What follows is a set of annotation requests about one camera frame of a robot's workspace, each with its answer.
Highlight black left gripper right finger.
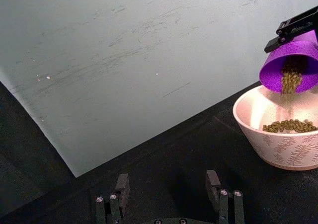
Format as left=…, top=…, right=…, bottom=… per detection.
left=205, top=170, right=245, bottom=224

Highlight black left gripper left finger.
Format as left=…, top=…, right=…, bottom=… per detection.
left=95, top=173, right=130, bottom=224

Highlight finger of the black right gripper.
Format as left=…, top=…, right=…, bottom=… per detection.
left=264, top=6, right=318, bottom=53

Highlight purple plastic cup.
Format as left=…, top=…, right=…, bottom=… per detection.
left=259, top=30, right=318, bottom=94

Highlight black table cloth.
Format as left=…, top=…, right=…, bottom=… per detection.
left=0, top=81, right=318, bottom=224

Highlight white bowl with leaf pattern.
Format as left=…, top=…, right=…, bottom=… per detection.
left=233, top=84, right=318, bottom=171

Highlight green mung beans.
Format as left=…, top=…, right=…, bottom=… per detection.
left=262, top=56, right=318, bottom=134

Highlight plain pale wall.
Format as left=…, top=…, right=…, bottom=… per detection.
left=0, top=0, right=318, bottom=177

